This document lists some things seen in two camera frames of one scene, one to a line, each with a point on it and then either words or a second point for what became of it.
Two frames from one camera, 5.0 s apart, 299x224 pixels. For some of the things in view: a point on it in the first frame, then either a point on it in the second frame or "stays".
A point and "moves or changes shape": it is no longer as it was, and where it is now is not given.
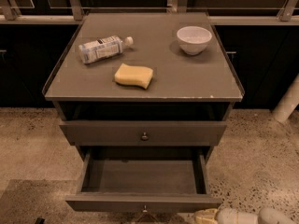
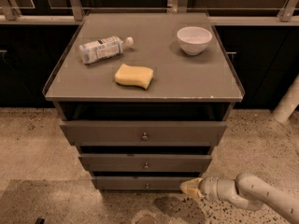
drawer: [155, 180] moves or changes shape
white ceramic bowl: [193, 40] stays
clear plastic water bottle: [104, 49] stays
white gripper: [226, 217] -> [209, 188]
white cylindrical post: [288, 103] stays
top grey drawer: [142, 133] stays
